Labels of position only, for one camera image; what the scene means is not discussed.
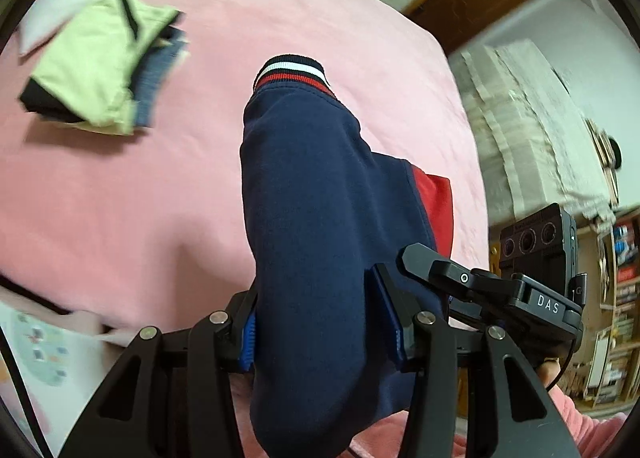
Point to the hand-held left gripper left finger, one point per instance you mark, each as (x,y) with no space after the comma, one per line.
(248,338)

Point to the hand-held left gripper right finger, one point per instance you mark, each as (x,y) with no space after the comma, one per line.
(392,333)

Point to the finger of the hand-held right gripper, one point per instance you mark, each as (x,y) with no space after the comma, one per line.
(445,273)

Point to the navy and red varsity jacket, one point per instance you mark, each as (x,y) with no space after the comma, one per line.
(310,238)

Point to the person's right forearm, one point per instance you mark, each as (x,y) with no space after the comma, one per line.
(585,428)

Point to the pile of folded clothes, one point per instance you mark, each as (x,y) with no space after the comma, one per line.
(95,67)

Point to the person's right hand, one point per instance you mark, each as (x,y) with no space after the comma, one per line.
(551,373)

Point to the wooden bookshelf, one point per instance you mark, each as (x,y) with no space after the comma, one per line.
(615,338)

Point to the white lace cover cloth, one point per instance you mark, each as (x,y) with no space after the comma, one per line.
(525,127)

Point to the dark round object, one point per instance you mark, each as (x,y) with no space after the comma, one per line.
(612,152)

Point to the pink bed blanket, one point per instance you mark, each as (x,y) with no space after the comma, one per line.
(150,188)

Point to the white patterned floor mat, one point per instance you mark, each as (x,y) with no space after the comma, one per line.
(40,353)

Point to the blue denim jeans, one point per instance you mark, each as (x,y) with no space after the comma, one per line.
(150,87)

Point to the white printed garment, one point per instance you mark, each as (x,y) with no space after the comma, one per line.
(50,12)

